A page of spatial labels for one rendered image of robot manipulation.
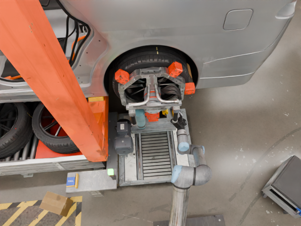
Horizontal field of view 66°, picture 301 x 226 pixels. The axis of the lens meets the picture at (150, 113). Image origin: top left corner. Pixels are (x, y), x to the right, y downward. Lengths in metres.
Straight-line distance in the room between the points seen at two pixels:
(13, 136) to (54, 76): 1.50
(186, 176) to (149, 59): 0.86
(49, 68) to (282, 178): 2.09
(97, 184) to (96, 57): 1.06
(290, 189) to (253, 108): 1.09
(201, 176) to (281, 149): 1.58
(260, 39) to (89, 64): 1.24
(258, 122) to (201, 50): 1.50
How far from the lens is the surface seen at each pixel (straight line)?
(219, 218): 2.24
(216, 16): 1.62
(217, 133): 2.81
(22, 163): 2.52
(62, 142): 2.30
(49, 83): 1.17
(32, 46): 1.02
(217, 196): 2.58
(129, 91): 2.15
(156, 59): 1.77
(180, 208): 1.63
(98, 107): 2.17
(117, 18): 1.53
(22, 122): 2.59
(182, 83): 1.88
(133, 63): 1.79
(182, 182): 1.55
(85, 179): 2.17
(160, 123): 2.53
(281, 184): 2.44
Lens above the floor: 2.46
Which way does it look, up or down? 60 degrees down
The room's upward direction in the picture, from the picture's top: 3 degrees counter-clockwise
